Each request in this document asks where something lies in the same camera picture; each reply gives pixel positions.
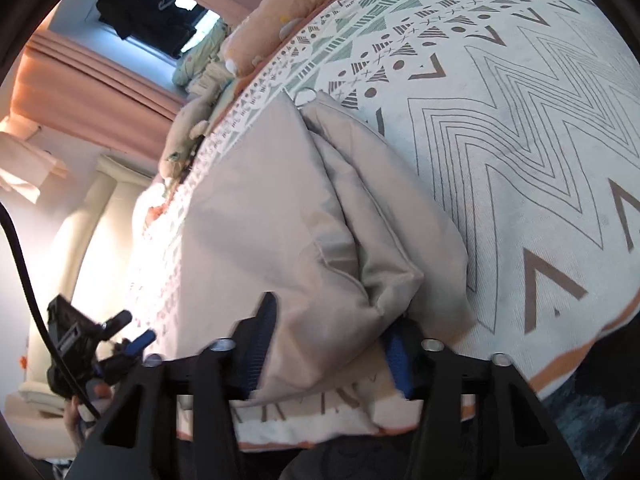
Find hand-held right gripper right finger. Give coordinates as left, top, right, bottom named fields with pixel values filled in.
left=382, top=317, right=586, bottom=480

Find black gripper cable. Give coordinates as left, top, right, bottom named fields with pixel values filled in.
left=0, top=204, right=101, bottom=421

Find pink hanging cloth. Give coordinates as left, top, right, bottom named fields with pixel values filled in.
left=0, top=115, right=69, bottom=206

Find orange plush pillow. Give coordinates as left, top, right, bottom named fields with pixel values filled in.
left=220, top=0, right=358, bottom=78

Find cream padded headboard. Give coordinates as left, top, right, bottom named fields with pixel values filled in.
left=20, top=155, right=156, bottom=411

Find person's left hand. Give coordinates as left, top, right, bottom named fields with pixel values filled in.
left=64, top=380, right=115, bottom=453

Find grey plush toy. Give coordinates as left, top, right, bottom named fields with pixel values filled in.
left=159, top=62, right=236, bottom=191

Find window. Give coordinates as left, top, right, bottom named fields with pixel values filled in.
left=50, top=0, right=223, bottom=76

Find beige jacket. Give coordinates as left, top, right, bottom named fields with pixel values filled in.
left=175, top=91, right=477, bottom=436

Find dark hanging clothes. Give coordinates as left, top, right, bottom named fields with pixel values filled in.
left=95, top=0, right=208, bottom=58

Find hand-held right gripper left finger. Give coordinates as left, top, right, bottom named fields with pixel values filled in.
left=65, top=292, right=281, bottom=480

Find light printed blanket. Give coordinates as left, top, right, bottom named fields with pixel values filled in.
left=172, top=15, right=227, bottom=88

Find geometric patterned blanket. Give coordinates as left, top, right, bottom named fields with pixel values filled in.
left=125, top=0, right=640, bottom=451

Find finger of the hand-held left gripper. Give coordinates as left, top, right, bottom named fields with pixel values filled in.
left=117, top=329, right=157, bottom=361
left=100, top=310, right=134, bottom=337

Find dark patterned cloth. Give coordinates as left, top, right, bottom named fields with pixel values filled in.
left=280, top=320, right=640, bottom=480

